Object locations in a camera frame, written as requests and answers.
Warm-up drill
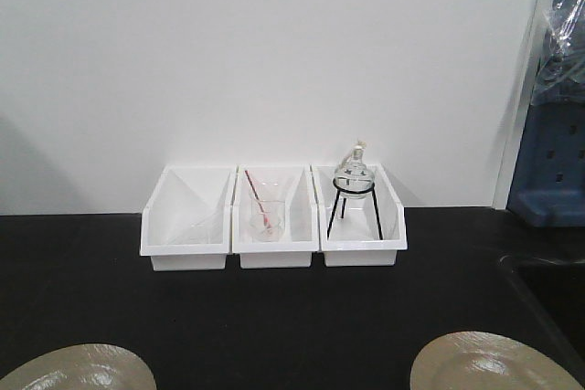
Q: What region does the glass alcohol burner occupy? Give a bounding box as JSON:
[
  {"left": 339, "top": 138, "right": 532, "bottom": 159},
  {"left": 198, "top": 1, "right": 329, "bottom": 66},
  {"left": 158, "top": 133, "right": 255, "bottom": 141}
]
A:
[{"left": 334, "top": 141, "right": 375, "bottom": 200}]

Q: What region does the beige plate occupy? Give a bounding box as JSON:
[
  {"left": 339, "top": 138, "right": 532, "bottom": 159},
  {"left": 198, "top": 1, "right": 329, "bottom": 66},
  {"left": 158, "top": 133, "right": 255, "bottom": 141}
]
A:
[
  {"left": 409, "top": 331, "right": 582, "bottom": 389},
  {"left": 1, "top": 343, "right": 157, "bottom": 389}
]

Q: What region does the blue pegboard drying rack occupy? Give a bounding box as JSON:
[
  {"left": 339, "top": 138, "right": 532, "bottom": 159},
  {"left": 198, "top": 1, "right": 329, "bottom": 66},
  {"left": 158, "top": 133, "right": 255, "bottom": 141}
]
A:
[{"left": 506, "top": 0, "right": 585, "bottom": 228}]

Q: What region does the right white plastic bin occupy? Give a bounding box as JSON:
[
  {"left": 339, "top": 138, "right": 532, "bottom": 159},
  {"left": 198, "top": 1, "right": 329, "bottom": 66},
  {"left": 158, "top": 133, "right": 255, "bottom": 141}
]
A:
[{"left": 311, "top": 163, "right": 408, "bottom": 267}]

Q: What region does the red glass stirring rod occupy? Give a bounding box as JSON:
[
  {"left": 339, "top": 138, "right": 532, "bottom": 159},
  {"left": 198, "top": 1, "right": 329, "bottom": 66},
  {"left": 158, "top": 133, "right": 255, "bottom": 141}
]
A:
[{"left": 244, "top": 169, "right": 273, "bottom": 229}]

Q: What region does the glass beaker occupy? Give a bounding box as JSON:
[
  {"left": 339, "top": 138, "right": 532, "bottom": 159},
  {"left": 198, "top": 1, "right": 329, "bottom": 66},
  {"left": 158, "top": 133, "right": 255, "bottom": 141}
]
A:
[{"left": 249, "top": 200, "right": 285, "bottom": 242}]

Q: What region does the clear plastic bag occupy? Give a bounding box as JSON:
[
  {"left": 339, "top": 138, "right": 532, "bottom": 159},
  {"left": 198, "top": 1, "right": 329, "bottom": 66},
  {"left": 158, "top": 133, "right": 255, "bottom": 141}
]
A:
[{"left": 531, "top": 0, "right": 584, "bottom": 106}]

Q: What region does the black lab sink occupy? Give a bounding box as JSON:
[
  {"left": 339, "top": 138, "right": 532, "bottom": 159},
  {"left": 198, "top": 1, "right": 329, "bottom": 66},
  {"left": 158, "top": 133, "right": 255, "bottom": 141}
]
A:
[{"left": 498, "top": 255, "right": 584, "bottom": 368}]

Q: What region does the left white plastic bin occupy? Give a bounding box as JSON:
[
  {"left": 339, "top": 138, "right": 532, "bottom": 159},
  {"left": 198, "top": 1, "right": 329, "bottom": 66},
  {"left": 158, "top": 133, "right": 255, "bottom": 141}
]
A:
[{"left": 140, "top": 165, "right": 237, "bottom": 272}]

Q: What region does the white plastic bin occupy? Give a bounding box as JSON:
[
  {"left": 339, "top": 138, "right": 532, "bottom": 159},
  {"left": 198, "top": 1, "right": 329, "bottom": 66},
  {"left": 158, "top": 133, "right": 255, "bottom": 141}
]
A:
[
  {"left": 231, "top": 164, "right": 319, "bottom": 269},
  {"left": 311, "top": 163, "right": 408, "bottom": 267},
  {"left": 140, "top": 165, "right": 237, "bottom": 272}
]

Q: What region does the black wire tripod stand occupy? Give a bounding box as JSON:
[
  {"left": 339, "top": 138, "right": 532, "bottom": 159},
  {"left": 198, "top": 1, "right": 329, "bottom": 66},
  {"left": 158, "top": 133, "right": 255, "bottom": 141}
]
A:
[{"left": 326, "top": 178, "right": 384, "bottom": 241}]

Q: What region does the middle white plastic bin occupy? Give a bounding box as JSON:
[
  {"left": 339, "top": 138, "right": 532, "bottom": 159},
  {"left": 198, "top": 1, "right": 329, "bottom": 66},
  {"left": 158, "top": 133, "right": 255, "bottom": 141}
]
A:
[{"left": 231, "top": 164, "right": 319, "bottom": 269}]

